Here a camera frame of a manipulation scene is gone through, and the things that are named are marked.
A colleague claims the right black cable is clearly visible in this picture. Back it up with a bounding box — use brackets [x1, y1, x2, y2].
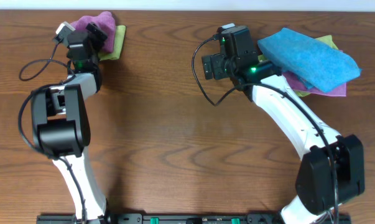
[191, 36, 340, 224]

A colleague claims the green cloth with label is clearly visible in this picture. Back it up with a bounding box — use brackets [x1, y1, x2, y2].
[258, 35, 347, 97]

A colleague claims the purple microfiber cloth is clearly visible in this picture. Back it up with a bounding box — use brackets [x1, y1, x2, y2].
[71, 11, 116, 53]

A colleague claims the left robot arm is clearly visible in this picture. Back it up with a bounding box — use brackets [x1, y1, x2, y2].
[28, 22, 111, 223]

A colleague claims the blue microfiber cloth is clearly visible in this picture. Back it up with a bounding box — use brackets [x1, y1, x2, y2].
[257, 28, 361, 88]

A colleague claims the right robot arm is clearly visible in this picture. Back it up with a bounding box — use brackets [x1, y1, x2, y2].
[201, 24, 365, 223]

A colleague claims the folded light green cloth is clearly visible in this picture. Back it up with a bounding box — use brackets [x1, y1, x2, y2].
[99, 25, 126, 60]

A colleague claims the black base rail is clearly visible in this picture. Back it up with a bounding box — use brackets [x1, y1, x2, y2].
[36, 212, 352, 224]

